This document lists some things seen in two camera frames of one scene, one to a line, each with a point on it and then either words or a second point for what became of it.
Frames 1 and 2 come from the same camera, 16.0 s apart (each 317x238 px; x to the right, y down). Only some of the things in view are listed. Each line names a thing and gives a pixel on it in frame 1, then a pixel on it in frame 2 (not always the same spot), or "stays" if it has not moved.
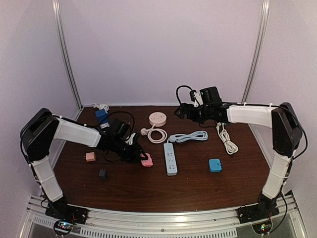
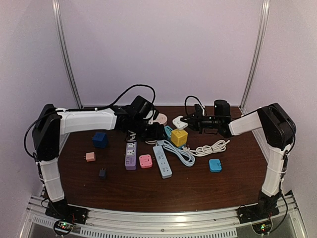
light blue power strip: [169, 155] -> [183, 157]
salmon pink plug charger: [90, 156] stays
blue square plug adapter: [215, 165] stays
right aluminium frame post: [258, 52] stays
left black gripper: [134, 154] -> [156, 135]
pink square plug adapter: [147, 162] stays
